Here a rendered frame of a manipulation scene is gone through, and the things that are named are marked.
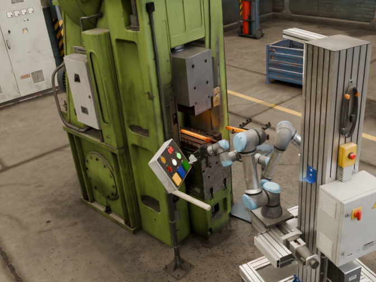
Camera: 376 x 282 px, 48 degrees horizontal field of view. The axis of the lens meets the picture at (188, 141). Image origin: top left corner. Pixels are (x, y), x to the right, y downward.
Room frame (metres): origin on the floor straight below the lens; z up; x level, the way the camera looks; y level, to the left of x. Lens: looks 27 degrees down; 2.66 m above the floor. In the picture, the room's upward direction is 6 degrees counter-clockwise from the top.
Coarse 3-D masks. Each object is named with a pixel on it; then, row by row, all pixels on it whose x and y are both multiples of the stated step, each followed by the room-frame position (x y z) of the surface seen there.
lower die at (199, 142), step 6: (180, 126) 3.56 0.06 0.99; (180, 132) 3.43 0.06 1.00; (192, 132) 3.41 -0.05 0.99; (192, 138) 3.29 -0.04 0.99; (198, 138) 3.27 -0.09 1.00; (186, 144) 3.24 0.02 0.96; (192, 144) 3.20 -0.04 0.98; (198, 144) 3.19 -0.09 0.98; (204, 144) 3.20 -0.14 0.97; (210, 144) 3.25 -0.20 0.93
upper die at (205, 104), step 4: (204, 100) 3.23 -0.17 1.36; (208, 100) 3.26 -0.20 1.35; (196, 104) 3.16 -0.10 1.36; (200, 104) 3.19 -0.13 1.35; (204, 104) 3.23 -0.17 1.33; (208, 104) 3.26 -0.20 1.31; (180, 108) 3.26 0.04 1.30; (184, 108) 3.23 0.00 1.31; (188, 108) 3.20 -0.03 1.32; (192, 108) 3.16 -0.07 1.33; (196, 108) 3.16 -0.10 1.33; (200, 108) 3.19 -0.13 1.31; (204, 108) 3.22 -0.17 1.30; (208, 108) 3.26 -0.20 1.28; (188, 112) 3.20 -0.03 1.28; (192, 112) 3.16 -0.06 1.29; (196, 112) 3.16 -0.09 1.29; (200, 112) 3.19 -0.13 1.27
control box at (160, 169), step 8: (168, 144) 2.83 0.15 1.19; (176, 144) 2.91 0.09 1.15; (160, 152) 2.72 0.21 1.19; (168, 152) 2.76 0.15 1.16; (176, 152) 2.84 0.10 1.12; (152, 160) 2.64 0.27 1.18; (160, 160) 2.63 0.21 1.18; (168, 160) 2.70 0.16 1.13; (176, 160) 2.77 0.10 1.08; (152, 168) 2.61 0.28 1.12; (160, 168) 2.59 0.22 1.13; (176, 168) 2.70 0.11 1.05; (160, 176) 2.59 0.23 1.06; (168, 176) 2.58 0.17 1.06; (184, 176) 2.71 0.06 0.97; (168, 184) 2.57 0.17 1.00; (176, 184) 2.58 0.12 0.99
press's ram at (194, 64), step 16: (192, 48) 3.39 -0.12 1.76; (176, 64) 3.18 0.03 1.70; (192, 64) 3.16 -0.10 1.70; (208, 64) 3.28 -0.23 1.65; (176, 80) 3.20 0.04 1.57; (192, 80) 3.15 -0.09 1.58; (208, 80) 3.27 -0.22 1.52; (176, 96) 3.21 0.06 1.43; (192, 96) 3.14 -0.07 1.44; (208, 96) 3.28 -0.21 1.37
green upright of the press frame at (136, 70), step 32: (128, 0) 3.25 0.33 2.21; (160, 0) 3.17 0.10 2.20; (128, 32) 3.17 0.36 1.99; (160, 32) 3.14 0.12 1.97; (128, 64) 3.30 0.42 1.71; (160, 64) 3.12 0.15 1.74; (128, 96) 3.33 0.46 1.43; (128, 128) 3.30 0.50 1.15; (160, 128) 3.06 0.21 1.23; (160, 192) 3.08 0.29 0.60; (160, 224) 3.12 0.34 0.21
